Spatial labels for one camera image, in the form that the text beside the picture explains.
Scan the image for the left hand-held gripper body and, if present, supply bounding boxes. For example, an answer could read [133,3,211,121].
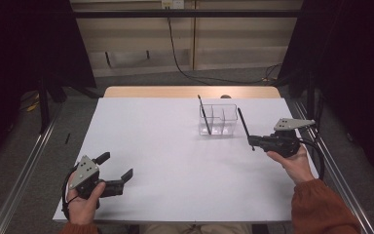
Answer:
[68,155,125,209]

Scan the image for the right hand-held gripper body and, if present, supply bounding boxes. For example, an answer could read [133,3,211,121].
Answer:
[262,117,316,159]

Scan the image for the black pen with silver tip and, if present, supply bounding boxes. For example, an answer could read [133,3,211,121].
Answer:
[237,107,256,152]

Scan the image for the clear plastic organizer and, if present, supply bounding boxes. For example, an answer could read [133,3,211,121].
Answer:
[198,102,239,137]

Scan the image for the thin black makeup brush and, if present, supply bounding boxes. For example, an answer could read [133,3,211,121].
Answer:
[197,94,212,136]

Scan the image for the person's right hand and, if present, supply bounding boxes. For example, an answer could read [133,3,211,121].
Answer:
[266,144,316,186]

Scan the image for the person's left hand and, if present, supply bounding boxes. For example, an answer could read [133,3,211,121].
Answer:
[66,181,107,226]

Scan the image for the white table cover sheet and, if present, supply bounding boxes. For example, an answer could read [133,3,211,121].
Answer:
[52,97,339,224]

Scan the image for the black metal stand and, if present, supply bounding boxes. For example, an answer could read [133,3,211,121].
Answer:
[37,77,52,135]

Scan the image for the person's beige trouser legs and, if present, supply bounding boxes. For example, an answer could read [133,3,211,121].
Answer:
[139,222,252,234]

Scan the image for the wooden table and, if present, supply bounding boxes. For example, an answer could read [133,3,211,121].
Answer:
[102,85,281,99]

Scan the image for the black curtain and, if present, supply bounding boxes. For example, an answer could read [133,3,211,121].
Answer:
[0,0,96,170]
[277,0,374,183]

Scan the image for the black horizontal metal bar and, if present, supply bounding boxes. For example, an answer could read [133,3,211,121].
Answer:
[72,9,303,19]

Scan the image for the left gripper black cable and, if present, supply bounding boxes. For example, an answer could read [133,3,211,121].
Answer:
[61,165,79,222]

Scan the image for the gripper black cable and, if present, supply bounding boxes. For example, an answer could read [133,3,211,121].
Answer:
[298,137,325,181]
[61,165,79,222]

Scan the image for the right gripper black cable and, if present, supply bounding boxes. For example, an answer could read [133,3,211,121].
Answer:
[298,137,325,181]

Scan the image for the aluminium floor rail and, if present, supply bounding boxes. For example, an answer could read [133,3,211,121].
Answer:
[293,98,374,234]
[0,106,64,234]

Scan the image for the long black floor cable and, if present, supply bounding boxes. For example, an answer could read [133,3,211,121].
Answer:
[166,6,283,86]

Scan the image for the white wall outlet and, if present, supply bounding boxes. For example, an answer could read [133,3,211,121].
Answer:
[161,0,185,10]

